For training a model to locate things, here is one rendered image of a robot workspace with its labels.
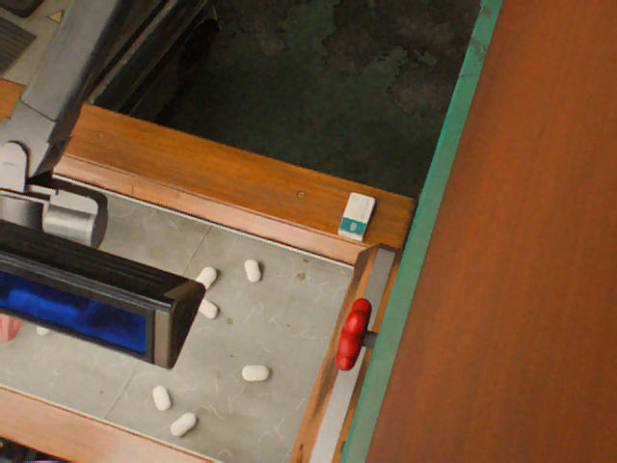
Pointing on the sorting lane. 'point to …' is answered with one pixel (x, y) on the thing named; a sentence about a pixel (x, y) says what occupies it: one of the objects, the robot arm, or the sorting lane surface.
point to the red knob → (355, 335)
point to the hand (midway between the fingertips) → (10, 334)
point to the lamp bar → (95, 295)
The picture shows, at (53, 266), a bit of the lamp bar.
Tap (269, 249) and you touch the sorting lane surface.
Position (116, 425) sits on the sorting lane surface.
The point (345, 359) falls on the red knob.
